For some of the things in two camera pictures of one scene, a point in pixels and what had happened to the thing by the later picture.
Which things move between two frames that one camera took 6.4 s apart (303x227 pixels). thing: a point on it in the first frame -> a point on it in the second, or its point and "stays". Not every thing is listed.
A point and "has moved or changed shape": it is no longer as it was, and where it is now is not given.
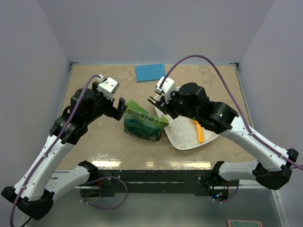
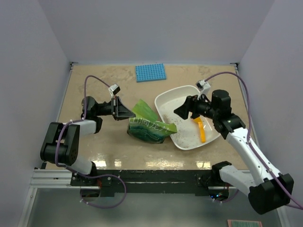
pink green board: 239,223 stays
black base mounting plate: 152,183 stays
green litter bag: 139,124 has moved or changed shape
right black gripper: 168,106 -> 191,104
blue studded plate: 150,72 stays
